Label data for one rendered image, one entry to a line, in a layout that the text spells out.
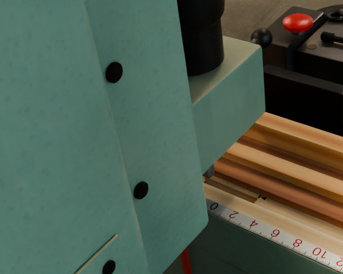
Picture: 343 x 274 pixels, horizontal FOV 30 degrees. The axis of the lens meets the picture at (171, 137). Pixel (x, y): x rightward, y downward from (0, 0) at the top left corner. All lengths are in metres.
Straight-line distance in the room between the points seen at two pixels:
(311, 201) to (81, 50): 0.34
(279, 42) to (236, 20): 2.17
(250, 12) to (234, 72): 2.37
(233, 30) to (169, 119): 2.37
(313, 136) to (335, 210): 0.07
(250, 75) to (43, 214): 0.29
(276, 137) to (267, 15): 2.25
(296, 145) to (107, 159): 0.33
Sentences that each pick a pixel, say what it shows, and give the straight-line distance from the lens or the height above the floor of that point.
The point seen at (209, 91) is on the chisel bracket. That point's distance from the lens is 0.48.
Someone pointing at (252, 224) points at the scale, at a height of 0.96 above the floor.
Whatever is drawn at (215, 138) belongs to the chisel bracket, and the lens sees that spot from 0.50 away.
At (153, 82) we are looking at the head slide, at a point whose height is 1.14.
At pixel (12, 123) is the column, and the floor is 1.21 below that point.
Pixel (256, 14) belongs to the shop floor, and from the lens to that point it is 2.85.
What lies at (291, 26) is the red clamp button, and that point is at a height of 1.02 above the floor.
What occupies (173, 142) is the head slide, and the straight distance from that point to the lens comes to 0.39.
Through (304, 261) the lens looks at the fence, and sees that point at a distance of 0.51.
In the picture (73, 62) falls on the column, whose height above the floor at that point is 1.22.
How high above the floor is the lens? 1.34
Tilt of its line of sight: 38 degrees down
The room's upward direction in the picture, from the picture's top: 10 degrees counter-clockwise
